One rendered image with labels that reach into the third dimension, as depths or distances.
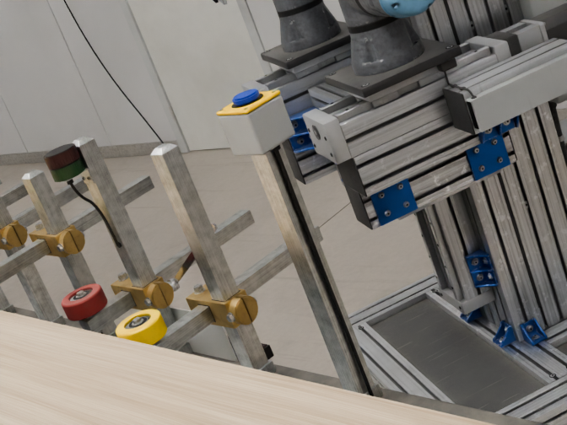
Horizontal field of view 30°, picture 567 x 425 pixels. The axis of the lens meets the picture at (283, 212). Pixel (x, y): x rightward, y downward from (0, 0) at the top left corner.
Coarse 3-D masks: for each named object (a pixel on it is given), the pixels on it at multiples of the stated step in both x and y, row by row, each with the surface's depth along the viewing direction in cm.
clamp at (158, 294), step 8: (128, 280) 205; (160, 280) 200; (112, 288) 206; (120, 288) 204; (128, 288) 201; (136, 288) 199; (144, 288) 198; (152, 288) 197; (160, 288) 198; (168, 288) 199; (136, 296) 200; (144, 296) 198; (152, 296) 197; (160, 296) 198; (168, 296) 199; (136, 304) 202; (144, 304) 200; (152, 304) 198; (160, 304) 198; (168, 304) 199
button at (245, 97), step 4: (244, 92) 151; (248, 92) 150; (252, 92) 149; (256, 92) 149; (236, 96) 150; (240, 96) 149; (244, 96) 149; (248, 96) 148; (252, 96) 148; (256, 96) 149; (232, 100) 150; (236, 100) 149; (240, 100) 148; (244, 100) 148; (248, 100) 148; (252, 100) 149; (236, 104) 149; (240, 104) 149; (244, 104) 149
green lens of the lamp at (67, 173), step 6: (78, 162) 187; (66, 168) 186; (72, 168) 186; (78, 168) 187; (84, 168) 189; (54, 174) 187; (60, 174) 186; (66, 174) 186; (72, 174) 187; (78, 174) 187; (54, 180) 189; (60, 180) 187
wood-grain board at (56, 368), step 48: (0, 336) 193; (48, 336) 184; (96, 336) 177; (0, 384) 173; (48, 384) 166; (96, 384) 160; (144, 384) 154; (192, 384) 149; (240, 384) 144; (288, 384) 139
